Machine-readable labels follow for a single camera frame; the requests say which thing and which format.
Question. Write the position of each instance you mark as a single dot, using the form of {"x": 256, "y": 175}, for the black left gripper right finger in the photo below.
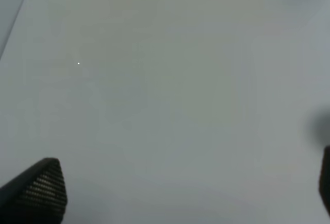
{"x": 324, "y": 178}

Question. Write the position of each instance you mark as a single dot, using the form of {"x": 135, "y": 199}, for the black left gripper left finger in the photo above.
{"x": 37, "y": 195}

